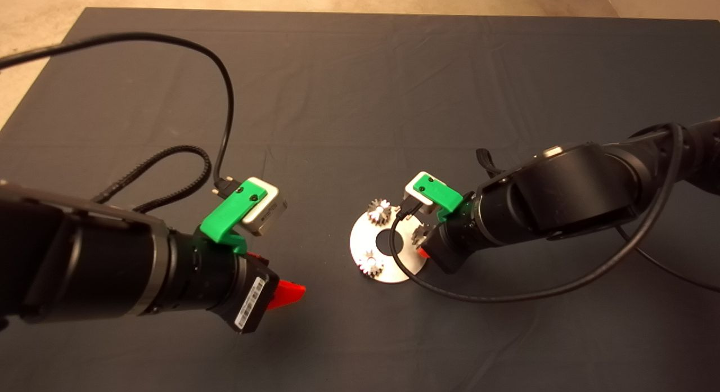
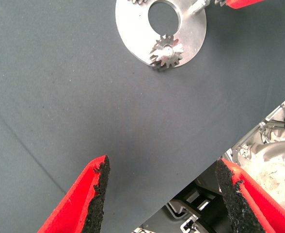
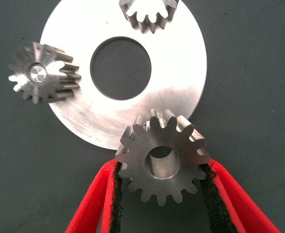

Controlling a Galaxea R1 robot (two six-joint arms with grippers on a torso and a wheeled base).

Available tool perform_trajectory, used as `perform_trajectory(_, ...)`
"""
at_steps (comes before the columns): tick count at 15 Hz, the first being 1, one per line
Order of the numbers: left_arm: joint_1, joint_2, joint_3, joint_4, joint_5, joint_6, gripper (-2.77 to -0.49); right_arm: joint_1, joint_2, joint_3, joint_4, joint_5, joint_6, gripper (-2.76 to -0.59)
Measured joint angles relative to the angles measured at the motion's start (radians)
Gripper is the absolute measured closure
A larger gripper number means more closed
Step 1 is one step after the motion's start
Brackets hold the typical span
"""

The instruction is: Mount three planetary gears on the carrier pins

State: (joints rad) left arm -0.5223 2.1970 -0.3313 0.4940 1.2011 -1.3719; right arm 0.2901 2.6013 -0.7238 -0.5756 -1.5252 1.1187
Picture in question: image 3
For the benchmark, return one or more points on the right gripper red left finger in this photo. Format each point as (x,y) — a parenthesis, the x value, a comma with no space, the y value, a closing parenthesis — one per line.
(91,206)

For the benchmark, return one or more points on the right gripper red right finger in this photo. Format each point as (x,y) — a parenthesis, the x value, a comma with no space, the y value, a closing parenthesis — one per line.
(234,206)

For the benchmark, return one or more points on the small steel planetary gear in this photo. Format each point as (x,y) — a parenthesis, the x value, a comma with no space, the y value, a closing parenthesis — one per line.
(137,155)
(130,17)
(48,65)

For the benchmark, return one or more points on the round metal carrier plate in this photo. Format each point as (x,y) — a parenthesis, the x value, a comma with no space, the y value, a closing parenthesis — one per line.
(176,60)

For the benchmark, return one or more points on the dark grey table cloth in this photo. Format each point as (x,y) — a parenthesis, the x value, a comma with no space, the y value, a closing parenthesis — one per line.
(254,72)

